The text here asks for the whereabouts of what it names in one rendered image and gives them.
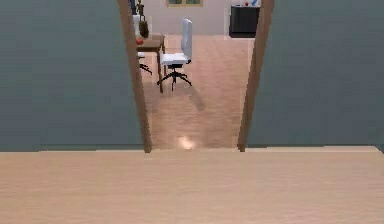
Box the brown wooden door frame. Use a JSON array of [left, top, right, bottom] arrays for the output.
[[116, 0, 276, 154]]

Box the black cabinet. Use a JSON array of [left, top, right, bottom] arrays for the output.
[[228, 4, 261, 39]]

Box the brown wooden table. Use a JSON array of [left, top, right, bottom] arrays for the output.
[[135, 33, 167, 94]]

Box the white swivel office chair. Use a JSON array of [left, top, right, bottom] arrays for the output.
[[137, 51, 153, 76], [156, 18, 194, 92]]

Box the yellow framed wall picture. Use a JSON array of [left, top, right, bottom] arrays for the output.
[[165, 0, 204, 8]]

